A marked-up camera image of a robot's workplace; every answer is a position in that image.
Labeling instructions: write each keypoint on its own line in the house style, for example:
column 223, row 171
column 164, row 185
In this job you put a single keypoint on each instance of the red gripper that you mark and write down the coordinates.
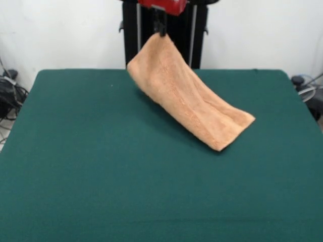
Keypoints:
column 166, row 5

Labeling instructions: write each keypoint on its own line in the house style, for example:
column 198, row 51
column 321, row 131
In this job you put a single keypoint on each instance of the orange terry towel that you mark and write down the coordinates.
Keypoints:
column 181, row 95

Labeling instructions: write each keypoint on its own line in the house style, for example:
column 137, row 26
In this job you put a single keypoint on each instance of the dark green table cloth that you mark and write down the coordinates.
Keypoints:
column 75, row 176

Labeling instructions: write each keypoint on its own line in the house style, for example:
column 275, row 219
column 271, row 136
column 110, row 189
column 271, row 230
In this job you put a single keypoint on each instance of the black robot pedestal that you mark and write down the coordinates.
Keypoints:
column 131, row 37

